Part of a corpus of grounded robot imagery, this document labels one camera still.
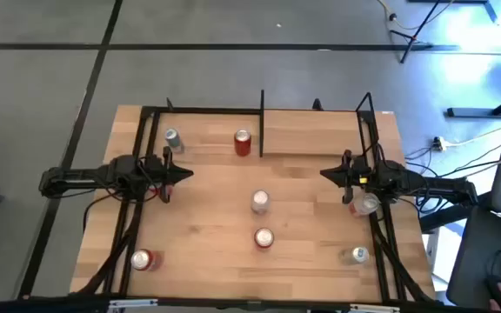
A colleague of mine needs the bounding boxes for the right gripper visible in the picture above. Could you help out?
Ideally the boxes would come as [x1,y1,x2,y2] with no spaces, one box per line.
[319,150,370,204]

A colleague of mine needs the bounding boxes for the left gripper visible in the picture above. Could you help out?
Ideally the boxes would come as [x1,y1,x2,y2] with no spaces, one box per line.
[144,146,194,204]

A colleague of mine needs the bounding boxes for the slim blue silver can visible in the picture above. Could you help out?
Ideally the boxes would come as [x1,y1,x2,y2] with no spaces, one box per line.
[164,127,185,154]

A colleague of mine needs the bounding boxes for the white pink beverage can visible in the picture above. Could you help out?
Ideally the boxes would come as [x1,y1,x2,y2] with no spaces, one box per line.
[250,190,271,215]
[348,192,381,217]

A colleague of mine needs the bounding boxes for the white blue beverage can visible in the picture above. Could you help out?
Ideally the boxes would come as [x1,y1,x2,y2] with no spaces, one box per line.
[338,246,371,267]

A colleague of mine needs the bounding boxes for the red can blue label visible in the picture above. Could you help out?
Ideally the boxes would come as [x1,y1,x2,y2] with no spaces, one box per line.
[253,227,276,250]

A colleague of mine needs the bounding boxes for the black floor beam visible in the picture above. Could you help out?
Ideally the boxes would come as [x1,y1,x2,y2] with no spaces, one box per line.
[419,193,493,234]

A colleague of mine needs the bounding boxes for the dark grey side desk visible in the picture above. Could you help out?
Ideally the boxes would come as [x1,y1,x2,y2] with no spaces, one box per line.
[444,204,501,313]

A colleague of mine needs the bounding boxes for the black tripod stand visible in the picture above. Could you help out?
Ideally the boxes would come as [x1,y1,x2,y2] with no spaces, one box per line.
[389,0,460,64]

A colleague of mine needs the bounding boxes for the black crossbar silver brackets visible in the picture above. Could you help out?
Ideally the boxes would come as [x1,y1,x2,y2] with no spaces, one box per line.
[0,295,501,313]

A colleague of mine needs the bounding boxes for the black computer mouse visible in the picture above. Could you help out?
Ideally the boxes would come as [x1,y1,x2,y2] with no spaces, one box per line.
[484,274,501,312]

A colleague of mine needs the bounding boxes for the black aluminium table frame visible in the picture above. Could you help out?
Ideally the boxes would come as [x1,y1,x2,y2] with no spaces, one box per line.
[76,97,437,305]

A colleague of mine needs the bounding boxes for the white cable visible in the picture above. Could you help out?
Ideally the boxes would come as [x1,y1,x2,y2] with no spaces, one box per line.
[444,125,501,149]

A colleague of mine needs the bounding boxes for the black cable bundle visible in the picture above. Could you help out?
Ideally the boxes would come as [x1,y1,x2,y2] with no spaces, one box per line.
[404,145,501,214]

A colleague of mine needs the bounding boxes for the black desk leg frame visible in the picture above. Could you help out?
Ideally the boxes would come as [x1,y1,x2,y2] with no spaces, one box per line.
[445,0,501,118]

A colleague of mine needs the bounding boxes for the beige cable black plug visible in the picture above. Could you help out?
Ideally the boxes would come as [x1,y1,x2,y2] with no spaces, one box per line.
[376,0,456,32]

